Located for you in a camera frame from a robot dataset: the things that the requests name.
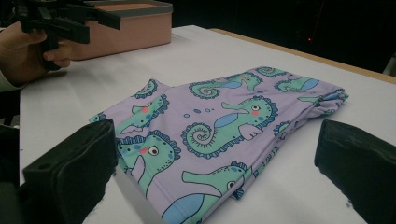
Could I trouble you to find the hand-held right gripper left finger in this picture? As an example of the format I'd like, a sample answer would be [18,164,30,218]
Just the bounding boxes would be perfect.
[18,119,120,224]

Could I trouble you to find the purple seahorse print pants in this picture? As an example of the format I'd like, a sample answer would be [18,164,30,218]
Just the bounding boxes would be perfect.
[88,65,349,224]

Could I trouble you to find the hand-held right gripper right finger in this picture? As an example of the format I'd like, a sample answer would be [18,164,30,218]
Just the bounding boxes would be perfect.
[314,119,396,224]

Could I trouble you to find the white table sheet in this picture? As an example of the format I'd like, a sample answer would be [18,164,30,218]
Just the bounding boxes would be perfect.
[19,24,396,224]

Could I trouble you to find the pink basket with grey rim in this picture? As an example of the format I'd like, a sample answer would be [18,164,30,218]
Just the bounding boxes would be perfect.
[60,0,174,62]

